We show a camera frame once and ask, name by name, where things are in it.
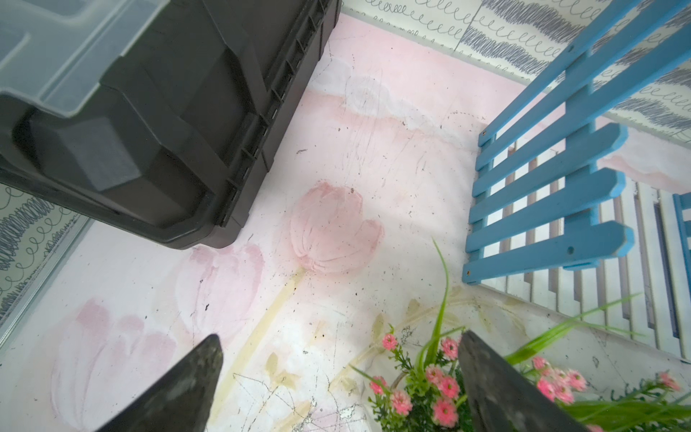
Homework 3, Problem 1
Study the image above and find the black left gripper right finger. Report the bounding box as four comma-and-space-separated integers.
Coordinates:
458, 331, 587, 432

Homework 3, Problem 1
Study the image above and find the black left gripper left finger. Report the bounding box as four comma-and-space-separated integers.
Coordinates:
100, 334, 223, 431

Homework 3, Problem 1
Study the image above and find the pink flower potted plant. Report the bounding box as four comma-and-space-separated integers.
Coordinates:
523, 356, 690, 431
349, 237, 643, 432

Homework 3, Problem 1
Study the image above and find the blue white two-tier rack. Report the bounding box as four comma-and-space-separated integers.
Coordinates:
462, 1, 690, 359

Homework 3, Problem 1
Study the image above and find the black yellow toolbox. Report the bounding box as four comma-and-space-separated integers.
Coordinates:
1, 1, 341, 249

